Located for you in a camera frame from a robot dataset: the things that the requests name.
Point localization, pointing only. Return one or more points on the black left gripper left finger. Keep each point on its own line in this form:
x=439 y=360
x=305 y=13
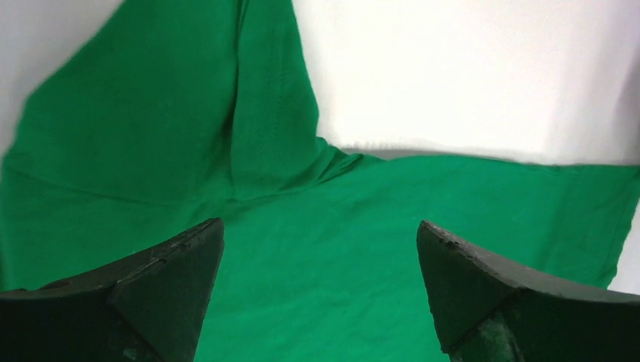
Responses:
x=149 y=306

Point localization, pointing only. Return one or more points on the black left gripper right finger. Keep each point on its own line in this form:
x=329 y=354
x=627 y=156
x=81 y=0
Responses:
x=486 y=307

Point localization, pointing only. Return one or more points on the green t-shirt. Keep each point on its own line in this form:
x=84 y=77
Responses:
x=168 y=113

